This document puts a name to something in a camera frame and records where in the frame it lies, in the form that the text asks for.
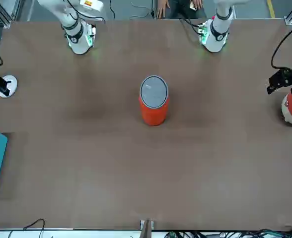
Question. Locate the red trash bin grey lid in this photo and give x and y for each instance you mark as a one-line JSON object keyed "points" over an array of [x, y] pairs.
{"points": [[153, 111]]}

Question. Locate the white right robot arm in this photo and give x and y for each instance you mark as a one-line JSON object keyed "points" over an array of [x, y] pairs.
{"points": [[77, 44]]}

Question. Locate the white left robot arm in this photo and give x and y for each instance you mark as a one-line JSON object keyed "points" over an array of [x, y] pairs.
{"points": [[214, 43]]}

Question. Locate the black camera on white stand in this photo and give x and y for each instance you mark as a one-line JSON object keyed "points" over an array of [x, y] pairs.
{"points": [[8, 85]]}

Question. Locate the aluminium post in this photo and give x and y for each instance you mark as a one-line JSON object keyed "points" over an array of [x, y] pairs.
{"points": [[146, 228]]}

